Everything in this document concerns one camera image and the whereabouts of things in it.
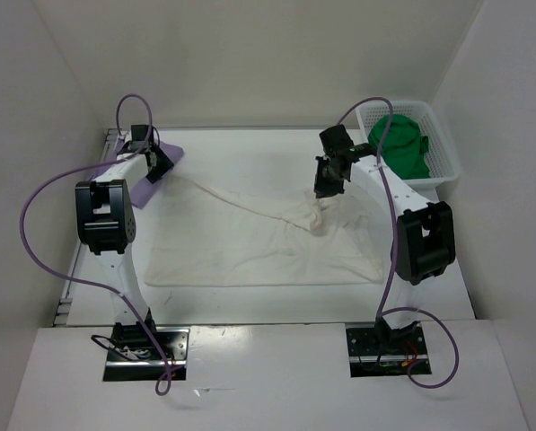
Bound white t shirt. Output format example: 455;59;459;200
145;176;383;287

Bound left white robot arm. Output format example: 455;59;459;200
75;141;174;359

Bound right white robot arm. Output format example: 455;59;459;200
314;143;456;353

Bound green t shirt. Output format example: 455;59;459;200
382;114;430;180

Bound white plastic laundry basket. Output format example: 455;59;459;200
355;101;460;190

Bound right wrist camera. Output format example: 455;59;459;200
319;124;354;157

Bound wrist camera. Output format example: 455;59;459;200
319;124;354;157
121;125;161;154

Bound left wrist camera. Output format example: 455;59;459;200
121;125;161;154

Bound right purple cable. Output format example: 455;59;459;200
337;97;461;388

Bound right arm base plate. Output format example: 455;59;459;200
346;323;432;378

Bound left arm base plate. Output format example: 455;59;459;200
92;327;189;383

